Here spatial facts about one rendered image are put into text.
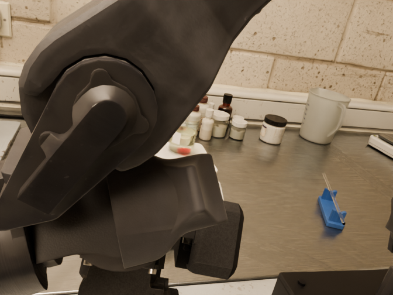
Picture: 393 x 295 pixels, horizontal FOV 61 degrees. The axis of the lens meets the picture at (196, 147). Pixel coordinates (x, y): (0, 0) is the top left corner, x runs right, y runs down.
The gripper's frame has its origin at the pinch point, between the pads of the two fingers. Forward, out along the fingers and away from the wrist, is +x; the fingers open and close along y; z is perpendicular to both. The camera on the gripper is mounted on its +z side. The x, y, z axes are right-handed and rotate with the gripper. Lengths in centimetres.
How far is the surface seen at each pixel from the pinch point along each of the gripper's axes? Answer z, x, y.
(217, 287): 5.8, 16.0, 14.0
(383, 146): -41, 57, 72
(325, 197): -14, 33, 39
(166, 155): -13.9, 26.7, 3.5
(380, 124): -55, 71, 82
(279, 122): -37, 52, 34
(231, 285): 5.3, 16.3, 16.1
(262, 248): -0.9, 22.5, 22.4
